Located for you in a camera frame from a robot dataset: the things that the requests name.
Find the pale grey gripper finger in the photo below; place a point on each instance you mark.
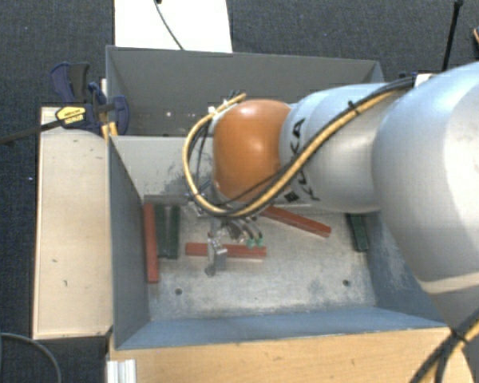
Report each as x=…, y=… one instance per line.
x=210, y=270
x=222, y=258

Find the red-brown flat block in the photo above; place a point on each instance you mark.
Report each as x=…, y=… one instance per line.
x=243, y=250
x=303, y=222
x=151, y=245

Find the dark green flat block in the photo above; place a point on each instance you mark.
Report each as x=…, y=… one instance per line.
x=174, y=231
x=161, y=230
x=358, y=231

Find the grey metal bin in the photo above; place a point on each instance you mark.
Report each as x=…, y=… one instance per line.
x=263, y=289

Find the pale wood flat board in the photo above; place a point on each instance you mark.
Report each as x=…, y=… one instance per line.
x=74, y=230

